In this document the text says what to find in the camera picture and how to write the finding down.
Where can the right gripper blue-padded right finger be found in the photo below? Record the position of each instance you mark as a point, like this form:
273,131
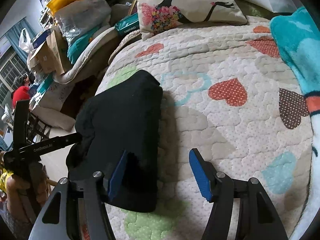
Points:
257,217

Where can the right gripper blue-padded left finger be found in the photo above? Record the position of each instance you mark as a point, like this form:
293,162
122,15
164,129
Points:
76,209

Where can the black pants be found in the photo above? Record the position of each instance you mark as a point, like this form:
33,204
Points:
119,130

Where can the operator left hand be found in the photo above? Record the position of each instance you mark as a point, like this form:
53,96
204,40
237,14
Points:
17,200

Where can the dark wooden chair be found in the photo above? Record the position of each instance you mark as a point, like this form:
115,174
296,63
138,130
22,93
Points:
37,130

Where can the person in red top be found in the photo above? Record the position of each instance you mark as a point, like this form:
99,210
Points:
22,92

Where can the brown cardboard box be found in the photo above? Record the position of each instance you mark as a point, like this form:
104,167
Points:
50,53

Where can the white plastic bag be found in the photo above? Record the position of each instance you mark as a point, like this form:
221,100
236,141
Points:
25,41

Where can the teal folded towel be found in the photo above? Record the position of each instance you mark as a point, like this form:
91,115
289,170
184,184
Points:
76,49

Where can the teal window curtain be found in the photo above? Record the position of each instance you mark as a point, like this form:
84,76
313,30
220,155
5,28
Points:
13,36

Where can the heart-patterned quilted bedspread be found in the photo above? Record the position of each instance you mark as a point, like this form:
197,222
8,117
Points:
227,93

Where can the clear plastic bag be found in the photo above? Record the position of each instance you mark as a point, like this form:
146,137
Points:
81,16

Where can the teal tissue box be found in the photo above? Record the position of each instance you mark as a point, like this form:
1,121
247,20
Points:
127,24

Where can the turquoise fleece blanket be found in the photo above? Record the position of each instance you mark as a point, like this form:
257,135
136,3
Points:
297,39

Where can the floral lady print pillow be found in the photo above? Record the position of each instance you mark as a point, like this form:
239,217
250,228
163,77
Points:
157,16

